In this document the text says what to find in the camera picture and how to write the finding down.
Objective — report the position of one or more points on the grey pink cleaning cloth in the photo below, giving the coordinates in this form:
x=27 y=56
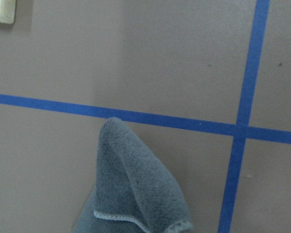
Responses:
x=134 y=192

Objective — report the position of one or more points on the bamboo cutting board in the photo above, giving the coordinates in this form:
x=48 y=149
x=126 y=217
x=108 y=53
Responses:
x=7 y=11

